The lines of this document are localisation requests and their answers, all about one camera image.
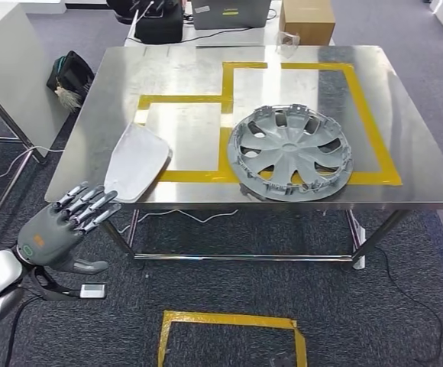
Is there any black carrying case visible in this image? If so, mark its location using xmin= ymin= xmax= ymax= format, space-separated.
xmin=134 ymin=1 xmax=185 ymax=46

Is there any yellow floor tape square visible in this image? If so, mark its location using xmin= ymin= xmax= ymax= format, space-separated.
xmin=158 ymin=310 xmax=309 ymax=367

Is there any white plastic panel part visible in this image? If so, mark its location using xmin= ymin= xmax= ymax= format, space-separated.
xmin=103 ymin=121 xmax=173 ymax=205

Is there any white cable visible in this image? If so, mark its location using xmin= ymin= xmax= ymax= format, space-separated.
xmin=119 ymin=207 xmax=239 ymax=236
xmin=0 ymin=145 xmax=65 ymax=188

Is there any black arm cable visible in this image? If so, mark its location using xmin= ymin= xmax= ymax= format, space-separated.
xmin=4 ymin=294 xmax=39 ymax=367

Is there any stainless steel workbench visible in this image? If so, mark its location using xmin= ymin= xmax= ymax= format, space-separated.
xmin=43 ymin=44 xmax=443 ymax=272

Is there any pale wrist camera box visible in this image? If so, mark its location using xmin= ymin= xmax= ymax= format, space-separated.
xmin=79 ymin=283 xmax=106 ymax=300

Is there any white panel desk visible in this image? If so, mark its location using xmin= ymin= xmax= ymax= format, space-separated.
xmin=0 ymin=0 xmax=73 ymax=247

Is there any brown cardboard box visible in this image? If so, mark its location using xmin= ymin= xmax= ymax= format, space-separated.
xmin=278 ymin=0 xmax=337 ymax=47

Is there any grey laptop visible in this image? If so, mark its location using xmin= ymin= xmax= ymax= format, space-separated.
xmin=190 ymin=0 xmax=273 ymax=31

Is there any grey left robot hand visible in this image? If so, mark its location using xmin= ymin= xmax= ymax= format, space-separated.
xmin=16 ymin=181 xmax=122 ymax=275

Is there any black bag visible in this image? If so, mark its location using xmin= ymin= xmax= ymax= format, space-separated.
xmin=46 ymin=50 xmax=95 ymax=110

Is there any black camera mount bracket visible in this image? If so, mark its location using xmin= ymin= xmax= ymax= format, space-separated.
xmin=30 ymin=265 xmax=82 ymax=302

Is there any clear plastic item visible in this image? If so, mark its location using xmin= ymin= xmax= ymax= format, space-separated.
xmin=275 ymin=30 xmax=300 ymax=57

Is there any black floor cable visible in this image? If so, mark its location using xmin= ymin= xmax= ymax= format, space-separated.
xmin=373 ymin=247 xmax=443 ymax=365

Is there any white table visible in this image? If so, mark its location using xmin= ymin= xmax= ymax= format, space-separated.
xmin=124 ymin=0 xmax=335 ymax=47

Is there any silver wheel hubcap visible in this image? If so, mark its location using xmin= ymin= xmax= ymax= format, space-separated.
xmin=226 ymin=103 xmax=354 ymax=203

